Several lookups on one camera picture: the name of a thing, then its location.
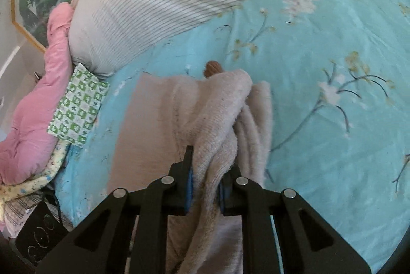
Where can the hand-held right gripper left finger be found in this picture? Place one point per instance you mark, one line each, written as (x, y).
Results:
(189, 190)

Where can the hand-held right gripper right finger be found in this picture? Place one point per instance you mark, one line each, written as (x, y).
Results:
(221, 193)

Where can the beige knit sweater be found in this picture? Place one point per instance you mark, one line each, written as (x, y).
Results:
(179, 113)

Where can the green patterned pillow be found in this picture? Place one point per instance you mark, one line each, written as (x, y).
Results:
(77, 104)

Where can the pale floral cloth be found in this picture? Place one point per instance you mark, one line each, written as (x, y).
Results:
(32, 185)

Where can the black flat device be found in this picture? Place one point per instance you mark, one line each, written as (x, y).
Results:
(38, 235)

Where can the grey checked cloth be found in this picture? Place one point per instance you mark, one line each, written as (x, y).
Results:
(19, 208)

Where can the turquoise floral bed sheet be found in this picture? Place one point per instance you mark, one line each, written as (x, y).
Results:
(320, 52)

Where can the pink quilt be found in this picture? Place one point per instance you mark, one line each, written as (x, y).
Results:
(35, 107)

